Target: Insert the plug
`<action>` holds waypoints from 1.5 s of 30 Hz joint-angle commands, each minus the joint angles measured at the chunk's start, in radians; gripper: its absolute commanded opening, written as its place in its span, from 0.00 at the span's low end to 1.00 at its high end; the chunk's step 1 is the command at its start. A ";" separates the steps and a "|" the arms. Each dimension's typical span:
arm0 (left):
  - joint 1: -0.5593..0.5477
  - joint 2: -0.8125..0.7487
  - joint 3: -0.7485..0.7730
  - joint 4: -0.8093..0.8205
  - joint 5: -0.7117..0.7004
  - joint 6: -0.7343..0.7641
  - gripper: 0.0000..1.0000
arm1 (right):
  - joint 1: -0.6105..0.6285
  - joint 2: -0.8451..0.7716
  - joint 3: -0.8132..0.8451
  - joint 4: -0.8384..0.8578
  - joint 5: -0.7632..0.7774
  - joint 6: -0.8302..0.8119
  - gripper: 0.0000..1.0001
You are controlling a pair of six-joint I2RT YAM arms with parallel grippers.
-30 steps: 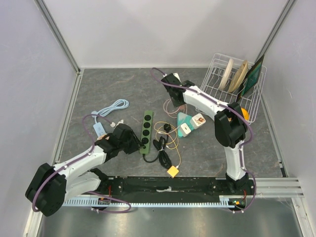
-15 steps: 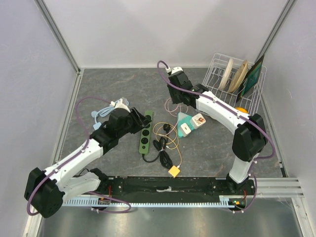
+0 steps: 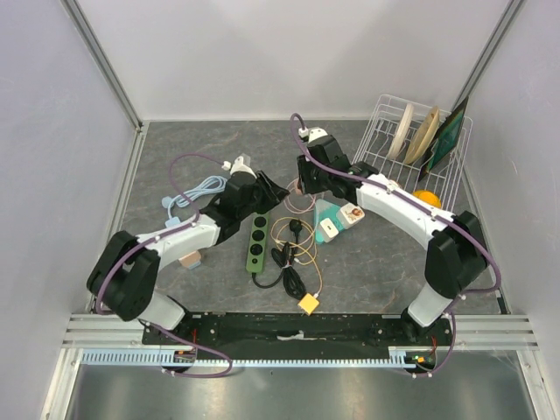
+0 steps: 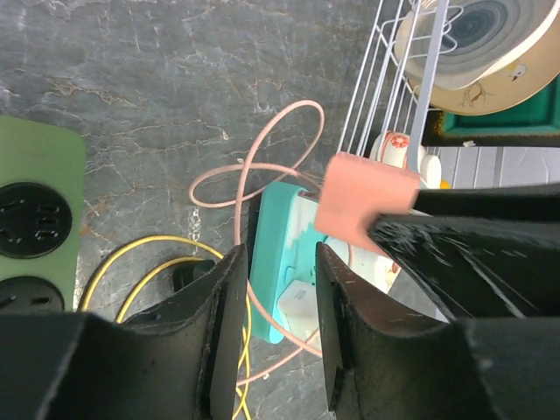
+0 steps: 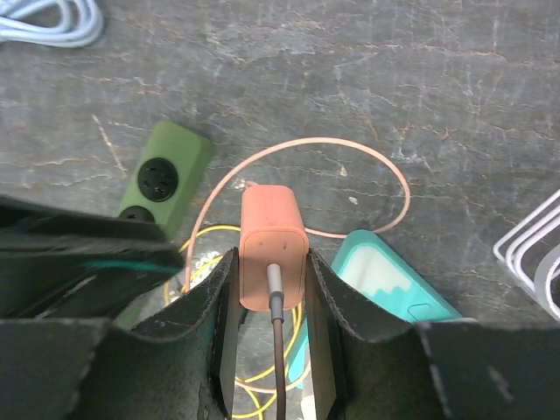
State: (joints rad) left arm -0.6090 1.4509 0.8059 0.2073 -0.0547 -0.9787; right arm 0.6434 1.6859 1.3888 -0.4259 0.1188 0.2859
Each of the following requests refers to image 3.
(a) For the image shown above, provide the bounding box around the teal triangular power strip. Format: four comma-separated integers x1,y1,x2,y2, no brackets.
313,199,345,244

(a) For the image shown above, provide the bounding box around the white cube socket adapter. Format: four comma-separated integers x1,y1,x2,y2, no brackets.
336,203,365,229

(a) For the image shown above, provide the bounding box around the white square plug adapter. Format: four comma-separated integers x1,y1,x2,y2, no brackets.
318,218,340,242

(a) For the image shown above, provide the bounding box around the pink cube socket adapter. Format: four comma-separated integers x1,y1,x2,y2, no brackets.
178,250,202,270

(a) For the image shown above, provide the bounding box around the pink usb charger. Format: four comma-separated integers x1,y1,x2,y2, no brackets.
289,179,303,195

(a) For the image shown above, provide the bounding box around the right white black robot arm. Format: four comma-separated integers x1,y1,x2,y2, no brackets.
292,129,490,345

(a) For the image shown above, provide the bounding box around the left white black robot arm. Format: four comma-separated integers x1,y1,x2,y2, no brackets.
87,171,290,344

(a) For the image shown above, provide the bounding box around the white plate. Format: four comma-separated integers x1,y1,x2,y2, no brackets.
386,102,414,160

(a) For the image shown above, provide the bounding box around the orange bowl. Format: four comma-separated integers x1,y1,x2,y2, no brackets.
413,190,442,208

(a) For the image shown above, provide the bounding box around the yellow usb charger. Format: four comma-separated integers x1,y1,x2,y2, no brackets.
297,293,319,315

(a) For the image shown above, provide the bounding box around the beige plate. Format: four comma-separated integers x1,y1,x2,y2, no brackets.
403,106,440,165

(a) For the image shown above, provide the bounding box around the dark green square plate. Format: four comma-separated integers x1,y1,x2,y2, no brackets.
417,96,469,182

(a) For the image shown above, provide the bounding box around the pink usb cable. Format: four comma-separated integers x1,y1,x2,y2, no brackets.
269,190,324,303

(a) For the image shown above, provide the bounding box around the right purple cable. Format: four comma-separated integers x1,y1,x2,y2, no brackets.
290,113,503,380

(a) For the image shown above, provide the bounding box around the purple cable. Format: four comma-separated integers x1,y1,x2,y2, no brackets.
290,113,503,380
94,153,233,378

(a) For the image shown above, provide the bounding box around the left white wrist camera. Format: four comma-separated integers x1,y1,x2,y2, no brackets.
221,153,256,178

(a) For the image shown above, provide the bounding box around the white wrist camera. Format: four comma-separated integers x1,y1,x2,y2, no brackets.
297,127,327,144
221,153,256,178

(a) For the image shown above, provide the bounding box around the light blue cable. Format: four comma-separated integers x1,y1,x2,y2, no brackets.
160,175,228,220

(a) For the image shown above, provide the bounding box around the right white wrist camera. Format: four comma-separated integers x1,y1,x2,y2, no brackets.
297,127,327,144

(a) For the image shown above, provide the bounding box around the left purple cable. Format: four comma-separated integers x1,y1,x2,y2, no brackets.
94,153,233,378

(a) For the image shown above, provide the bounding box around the black power cord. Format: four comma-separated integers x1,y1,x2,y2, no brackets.
251,219,307,301

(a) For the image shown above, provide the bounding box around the white wire dish rack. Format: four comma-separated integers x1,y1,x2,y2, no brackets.
353,94,473,211

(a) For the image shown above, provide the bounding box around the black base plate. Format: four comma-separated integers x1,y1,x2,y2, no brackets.
142,311,456,361

